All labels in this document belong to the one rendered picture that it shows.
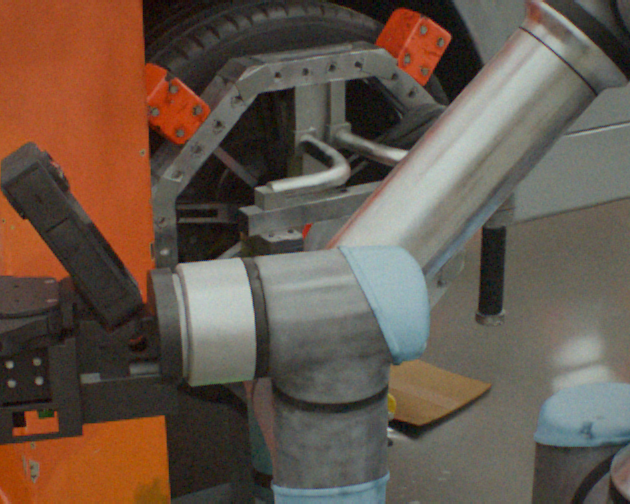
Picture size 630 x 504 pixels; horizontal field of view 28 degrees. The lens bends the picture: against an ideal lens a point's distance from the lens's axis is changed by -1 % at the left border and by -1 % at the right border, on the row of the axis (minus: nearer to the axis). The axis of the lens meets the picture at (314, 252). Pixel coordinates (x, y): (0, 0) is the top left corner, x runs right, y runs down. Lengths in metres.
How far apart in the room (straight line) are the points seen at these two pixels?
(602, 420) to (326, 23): 1.06
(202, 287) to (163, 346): 0.04
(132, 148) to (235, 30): 0.62
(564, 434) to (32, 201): 0.50
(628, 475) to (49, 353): 0.42
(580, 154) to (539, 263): 1.79
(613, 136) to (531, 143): 1.47
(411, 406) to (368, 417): 2.40
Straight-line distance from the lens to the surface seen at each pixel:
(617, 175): 2.42
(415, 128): 1.88
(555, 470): 1.07
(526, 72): 0.91
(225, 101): 1.81
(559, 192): 2.33
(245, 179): 1.98
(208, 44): 1.88
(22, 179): 0.73
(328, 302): 0.77
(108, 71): 1.27
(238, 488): 2.35
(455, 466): 2.99
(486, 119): 0.91
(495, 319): 1.89
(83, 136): 1.28
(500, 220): 1.84
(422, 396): 3.26
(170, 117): 1.78
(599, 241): 4.32
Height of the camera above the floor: 1.55
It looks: 22 degrees down
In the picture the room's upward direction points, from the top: straight up
